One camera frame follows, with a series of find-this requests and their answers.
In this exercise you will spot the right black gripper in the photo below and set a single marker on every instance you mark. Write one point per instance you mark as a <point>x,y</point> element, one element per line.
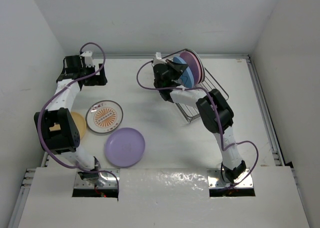
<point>178,68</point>

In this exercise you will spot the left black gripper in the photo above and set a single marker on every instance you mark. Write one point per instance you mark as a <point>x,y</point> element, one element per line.
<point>97,80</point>

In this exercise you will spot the blue plastic plate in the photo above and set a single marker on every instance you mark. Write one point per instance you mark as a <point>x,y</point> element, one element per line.
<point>187,78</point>

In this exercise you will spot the white plate green rim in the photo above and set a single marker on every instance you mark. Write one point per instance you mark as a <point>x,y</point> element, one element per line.
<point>203,75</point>

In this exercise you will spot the purple plastic plate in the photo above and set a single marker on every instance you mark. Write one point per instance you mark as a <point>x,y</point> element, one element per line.
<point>124,147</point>

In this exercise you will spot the pink plastic plate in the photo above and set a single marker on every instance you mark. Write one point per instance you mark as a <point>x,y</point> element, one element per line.
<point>199,67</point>

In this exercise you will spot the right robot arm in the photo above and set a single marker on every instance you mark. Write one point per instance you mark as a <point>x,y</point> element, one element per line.
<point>214,111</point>

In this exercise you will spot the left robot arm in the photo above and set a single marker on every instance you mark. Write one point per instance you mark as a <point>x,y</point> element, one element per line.
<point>57,130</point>

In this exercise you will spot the white plate orange sunburst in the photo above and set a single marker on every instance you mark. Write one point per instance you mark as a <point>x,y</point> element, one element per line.
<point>104,116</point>

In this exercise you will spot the yellow plastic plate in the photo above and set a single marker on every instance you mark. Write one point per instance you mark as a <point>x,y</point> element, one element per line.
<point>80,123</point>

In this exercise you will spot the white front cover board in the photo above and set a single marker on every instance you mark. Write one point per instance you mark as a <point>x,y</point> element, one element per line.
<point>164,198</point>

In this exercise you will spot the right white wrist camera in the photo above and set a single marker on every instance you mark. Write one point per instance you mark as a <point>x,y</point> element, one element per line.
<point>157,59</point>

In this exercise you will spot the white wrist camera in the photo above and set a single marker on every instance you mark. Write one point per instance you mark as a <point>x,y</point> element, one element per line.
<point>157,59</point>
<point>87,56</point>

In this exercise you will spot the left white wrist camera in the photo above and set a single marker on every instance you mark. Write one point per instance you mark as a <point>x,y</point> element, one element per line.
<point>87,56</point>

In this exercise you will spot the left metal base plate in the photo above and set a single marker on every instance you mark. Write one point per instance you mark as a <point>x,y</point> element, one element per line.
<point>102,180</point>

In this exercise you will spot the metal base plate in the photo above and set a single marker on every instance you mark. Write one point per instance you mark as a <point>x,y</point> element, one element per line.
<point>102,180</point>
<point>217,179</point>

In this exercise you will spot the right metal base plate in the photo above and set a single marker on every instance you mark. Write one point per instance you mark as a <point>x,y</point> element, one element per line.
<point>217,179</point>

